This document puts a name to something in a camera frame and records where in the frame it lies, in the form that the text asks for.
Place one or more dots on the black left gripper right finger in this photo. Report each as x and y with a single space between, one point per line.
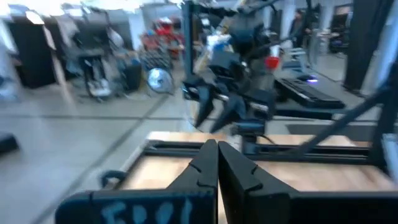
258 205

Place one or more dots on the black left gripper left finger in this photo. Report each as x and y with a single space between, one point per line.
186 202

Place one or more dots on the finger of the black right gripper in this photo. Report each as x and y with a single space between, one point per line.
231 116
205 105

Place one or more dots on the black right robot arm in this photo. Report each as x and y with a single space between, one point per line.
245 34

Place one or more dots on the small red container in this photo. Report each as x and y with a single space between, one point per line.
272 62

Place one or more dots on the black flat treadmill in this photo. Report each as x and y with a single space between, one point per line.
308 95

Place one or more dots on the round silver disc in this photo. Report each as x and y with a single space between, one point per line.
159 81

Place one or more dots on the red equipment pile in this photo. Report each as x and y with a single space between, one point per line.
163 37

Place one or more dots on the person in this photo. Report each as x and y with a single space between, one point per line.
300 28

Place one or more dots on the grey folding cart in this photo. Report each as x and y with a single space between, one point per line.
94 77

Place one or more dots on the black hanging curtain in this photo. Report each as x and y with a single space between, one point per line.
363 43

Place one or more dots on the black tall cabinet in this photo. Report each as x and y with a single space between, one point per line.
31 56

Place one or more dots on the black vertical frame post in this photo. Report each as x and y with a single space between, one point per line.
187 40

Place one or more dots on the black table frame rail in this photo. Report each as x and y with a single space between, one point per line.
311 154

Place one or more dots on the black diagonal frame strut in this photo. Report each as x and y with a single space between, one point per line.
345 119

